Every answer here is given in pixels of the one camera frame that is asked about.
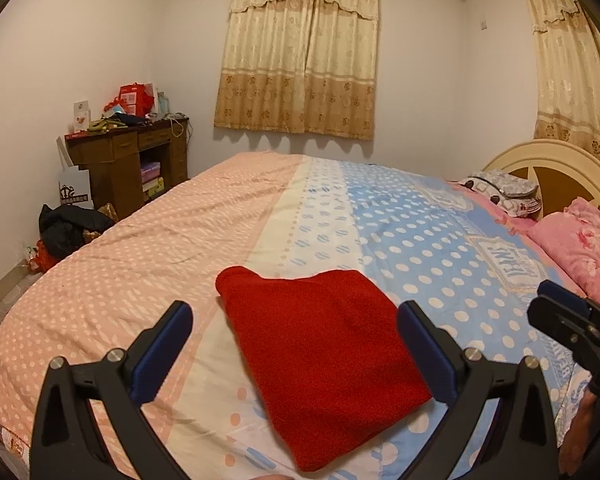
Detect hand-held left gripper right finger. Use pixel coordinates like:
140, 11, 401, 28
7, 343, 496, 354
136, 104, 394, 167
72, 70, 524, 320
397, 301, 561, 480

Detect grey patterned pillow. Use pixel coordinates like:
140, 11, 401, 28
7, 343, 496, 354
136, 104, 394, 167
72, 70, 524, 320
462, 170, 540, 200

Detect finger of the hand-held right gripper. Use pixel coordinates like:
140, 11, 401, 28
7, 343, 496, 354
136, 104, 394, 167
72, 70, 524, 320
527, 296, 600, 356
537, 280, 600, 318

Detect white paper bag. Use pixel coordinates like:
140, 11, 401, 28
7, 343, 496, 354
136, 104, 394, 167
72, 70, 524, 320
56, 136, 95, 210

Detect short beige window curtain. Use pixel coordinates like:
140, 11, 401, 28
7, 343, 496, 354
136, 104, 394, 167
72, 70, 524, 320
214, 0, 381, 142

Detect dark wooden desk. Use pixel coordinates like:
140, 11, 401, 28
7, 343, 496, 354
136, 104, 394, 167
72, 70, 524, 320
65, 116, 190, 221

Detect pile of dark clothes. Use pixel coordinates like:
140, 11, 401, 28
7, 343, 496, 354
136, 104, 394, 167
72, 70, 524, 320
39, 203, 116, 272

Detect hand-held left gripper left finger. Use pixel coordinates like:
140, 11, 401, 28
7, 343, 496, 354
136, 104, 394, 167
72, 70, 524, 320
30, 301, 195, 480

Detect person's right hand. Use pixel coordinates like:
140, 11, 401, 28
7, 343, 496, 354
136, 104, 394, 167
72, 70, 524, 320
564, 387, 597, 477

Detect red bags on desk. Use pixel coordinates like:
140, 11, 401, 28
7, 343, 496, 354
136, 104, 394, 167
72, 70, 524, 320
117, 82, 155, 117

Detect long beige patterned curtain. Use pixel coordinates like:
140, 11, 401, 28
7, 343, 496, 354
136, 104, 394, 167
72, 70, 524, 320
517, 0, 600, 181

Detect cream wooden headboard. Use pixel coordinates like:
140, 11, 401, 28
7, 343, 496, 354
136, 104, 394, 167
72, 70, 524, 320
481, 139, 600, 221

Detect red knitted sweater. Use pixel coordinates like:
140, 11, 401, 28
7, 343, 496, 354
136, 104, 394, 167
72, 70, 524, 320
215, 266, 435, 473

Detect red plastic bag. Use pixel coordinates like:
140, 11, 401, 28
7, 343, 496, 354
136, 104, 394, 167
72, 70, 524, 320
27, 240, 61, 274

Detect white greeting card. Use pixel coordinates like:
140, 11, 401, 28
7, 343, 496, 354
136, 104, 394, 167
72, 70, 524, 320
72, 101, 92, 133

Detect pink pillow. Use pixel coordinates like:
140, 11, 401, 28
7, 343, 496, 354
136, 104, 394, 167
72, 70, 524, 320
526, 197, 600, 306

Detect bed with polka-dot cover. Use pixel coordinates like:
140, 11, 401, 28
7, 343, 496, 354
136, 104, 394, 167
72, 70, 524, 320
0, 152, 600, 480

